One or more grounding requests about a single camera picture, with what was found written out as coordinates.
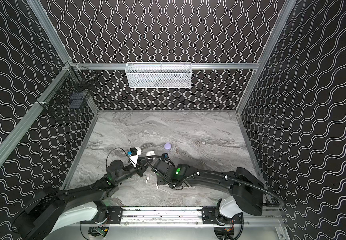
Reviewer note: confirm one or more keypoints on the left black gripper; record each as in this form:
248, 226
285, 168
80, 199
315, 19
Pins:
141, 167

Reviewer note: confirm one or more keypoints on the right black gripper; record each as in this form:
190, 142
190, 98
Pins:
159, 173

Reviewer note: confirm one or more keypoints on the white earbud charging case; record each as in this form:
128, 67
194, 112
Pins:
150, 153

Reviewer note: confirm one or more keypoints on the purple earbud charging case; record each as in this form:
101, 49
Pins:
167, 146

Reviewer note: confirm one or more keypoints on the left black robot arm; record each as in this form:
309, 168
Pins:
51, 209

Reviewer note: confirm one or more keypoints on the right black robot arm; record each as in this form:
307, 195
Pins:
244, 189

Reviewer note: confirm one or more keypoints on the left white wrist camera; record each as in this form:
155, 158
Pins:
133, 154

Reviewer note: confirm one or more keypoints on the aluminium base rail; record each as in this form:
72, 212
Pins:
161, 215

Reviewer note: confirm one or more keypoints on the white wire mesh basket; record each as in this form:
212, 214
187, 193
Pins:
158, 75

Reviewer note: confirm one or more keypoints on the black wire mesh basket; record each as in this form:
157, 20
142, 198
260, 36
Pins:
69, 100

